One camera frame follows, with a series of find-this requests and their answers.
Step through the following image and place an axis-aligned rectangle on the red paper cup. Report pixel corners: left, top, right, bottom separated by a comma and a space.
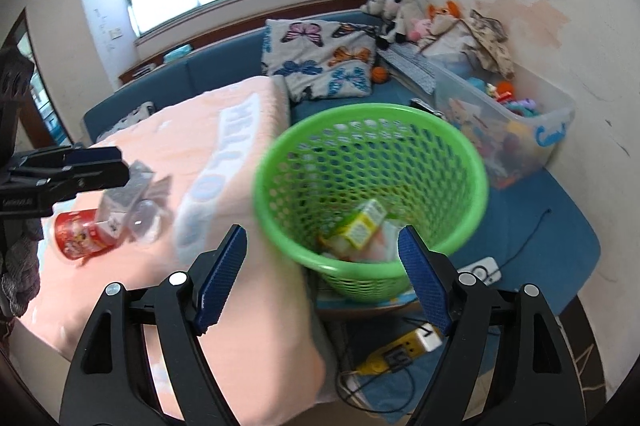
53, 208, 116, 260

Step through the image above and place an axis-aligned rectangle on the white blue milk carton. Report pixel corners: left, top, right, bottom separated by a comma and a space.
96, 160, 174, 243

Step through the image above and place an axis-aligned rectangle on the yellow green drink carton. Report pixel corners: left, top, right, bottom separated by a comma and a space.
319, 198, 387, 256

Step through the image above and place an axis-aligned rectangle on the yellow snack wrapper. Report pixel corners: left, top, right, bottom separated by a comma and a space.
319, 219, 405, 264

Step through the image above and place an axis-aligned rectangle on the grey gloved left hand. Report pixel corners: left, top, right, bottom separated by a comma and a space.
1, 218, 43, 318

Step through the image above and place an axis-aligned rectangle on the yellow power strip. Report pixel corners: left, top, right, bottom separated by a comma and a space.
356, 323, 442, 376

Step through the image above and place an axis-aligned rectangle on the clear plastic bag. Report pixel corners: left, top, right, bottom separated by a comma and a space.
128, 200, 163, 244

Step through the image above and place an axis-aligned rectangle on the white power adapter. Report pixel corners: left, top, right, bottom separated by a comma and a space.
458, 257, 502, 286

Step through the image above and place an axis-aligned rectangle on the pink table blanket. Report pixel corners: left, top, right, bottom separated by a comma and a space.
22, 76, 326, 425

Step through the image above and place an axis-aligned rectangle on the teal tissue pack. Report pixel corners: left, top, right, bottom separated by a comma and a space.
163, 44, 193, 64

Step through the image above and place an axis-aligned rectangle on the clear plastic toy bin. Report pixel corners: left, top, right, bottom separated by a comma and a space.
428, 54, 575, 189

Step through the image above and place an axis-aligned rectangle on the green plastic waste basket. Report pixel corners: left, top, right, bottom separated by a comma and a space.
253, 103, 489, 302

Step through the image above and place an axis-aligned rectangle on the black handheld console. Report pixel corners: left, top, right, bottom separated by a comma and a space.
409, 98, 445, 120

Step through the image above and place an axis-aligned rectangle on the butterfly print pillow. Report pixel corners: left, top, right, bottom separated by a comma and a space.
262, 19, 376, 103

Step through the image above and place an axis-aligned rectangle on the beige patterned cloth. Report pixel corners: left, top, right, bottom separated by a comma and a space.
418, 8, 516, 80

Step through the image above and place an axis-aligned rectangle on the small orange ball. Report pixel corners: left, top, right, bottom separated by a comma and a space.
371, 66, 390, 85

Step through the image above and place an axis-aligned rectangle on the pink pig plush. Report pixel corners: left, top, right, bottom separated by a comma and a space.
407, 19, 432, 42

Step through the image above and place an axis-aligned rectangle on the orange fox plush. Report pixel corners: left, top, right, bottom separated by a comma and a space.
426, 0, 461, 36

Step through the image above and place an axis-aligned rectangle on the grey plush toy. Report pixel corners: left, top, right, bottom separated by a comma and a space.
360, 0, 386, 18

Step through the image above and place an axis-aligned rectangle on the cow plush toy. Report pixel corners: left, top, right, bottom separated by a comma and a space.
376, 0, 424, 50

